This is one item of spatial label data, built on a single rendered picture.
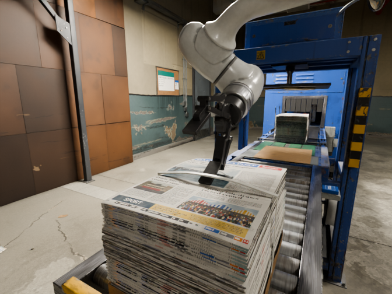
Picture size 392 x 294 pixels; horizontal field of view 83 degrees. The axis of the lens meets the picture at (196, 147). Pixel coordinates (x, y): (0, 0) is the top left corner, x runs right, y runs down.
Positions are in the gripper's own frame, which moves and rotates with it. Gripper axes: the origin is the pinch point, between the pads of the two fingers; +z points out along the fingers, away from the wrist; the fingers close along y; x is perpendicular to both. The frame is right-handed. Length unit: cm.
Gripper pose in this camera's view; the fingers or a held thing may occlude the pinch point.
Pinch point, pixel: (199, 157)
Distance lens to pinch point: 45.5
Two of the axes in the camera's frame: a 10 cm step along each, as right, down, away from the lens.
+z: -4.3, 6.2, -6.6
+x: -8.7, -1.0, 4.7
